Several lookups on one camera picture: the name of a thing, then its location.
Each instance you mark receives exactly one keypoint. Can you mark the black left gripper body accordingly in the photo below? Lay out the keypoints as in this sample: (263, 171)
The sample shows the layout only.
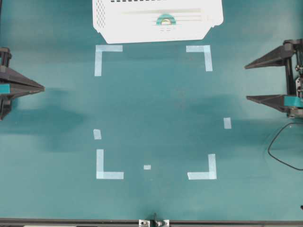
(5, 99)

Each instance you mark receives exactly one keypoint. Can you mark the bottom left tape corner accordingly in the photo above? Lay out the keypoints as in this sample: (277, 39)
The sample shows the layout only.
(101, 172)

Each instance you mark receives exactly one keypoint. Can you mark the white plastic basket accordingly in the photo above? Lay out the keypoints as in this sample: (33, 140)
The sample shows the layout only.
(143, 21)

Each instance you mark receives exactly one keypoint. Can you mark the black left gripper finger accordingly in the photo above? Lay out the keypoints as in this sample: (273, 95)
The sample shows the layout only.
(20, 91)
(11, 76)

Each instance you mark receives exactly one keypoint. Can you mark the teal tape roll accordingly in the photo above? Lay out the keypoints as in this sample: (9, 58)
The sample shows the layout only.
(165, 20)

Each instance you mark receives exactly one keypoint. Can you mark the small tape marker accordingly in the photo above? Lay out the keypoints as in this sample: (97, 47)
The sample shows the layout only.
(227, 123)
(147, 167)
(97, 134)

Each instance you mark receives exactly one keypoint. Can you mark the top right tape corner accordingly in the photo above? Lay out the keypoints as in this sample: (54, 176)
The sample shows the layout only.
(206, 50)

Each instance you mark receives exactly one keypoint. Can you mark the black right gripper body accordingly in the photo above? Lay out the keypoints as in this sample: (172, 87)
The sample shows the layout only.
(294, 76)

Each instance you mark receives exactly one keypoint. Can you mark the top left tape corner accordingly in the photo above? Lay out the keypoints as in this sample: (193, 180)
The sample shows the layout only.
(100, 51)

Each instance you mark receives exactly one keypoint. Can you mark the small tape marker left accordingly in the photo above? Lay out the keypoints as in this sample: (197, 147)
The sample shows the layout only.
(97, 134)

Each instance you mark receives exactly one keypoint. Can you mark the small tape marker bottom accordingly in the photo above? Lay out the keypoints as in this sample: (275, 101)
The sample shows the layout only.
(147, 167)

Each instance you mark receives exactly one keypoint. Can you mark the black table frame rail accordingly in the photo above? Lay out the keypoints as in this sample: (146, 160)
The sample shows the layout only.
(137, 222)

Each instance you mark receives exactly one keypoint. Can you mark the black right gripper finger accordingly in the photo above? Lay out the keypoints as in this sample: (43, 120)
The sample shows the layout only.
(278, 101)
(277, 57)

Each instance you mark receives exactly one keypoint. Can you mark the small tape marker right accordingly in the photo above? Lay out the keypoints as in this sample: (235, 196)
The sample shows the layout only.
(227, 123)

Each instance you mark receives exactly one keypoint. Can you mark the metal bracket at table edge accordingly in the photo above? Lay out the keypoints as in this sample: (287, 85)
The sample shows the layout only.
(154, 222)

